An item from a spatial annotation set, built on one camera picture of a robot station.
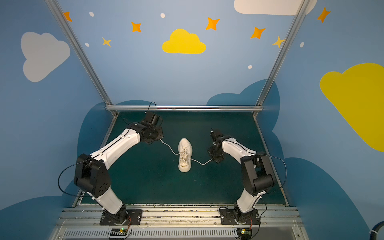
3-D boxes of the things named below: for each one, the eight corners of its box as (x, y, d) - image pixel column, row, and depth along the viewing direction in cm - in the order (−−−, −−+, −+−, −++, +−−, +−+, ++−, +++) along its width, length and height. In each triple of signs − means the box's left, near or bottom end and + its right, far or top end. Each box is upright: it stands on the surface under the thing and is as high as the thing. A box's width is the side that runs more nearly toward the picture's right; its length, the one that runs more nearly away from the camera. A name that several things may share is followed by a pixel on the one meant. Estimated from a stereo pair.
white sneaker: (177, 172, 92) (176, 167, 87) (179, 140, 107) (178, 135, 102) (192, 172, 92) (192, 168, 87) (192, 140, 107) (192, 135, 102)
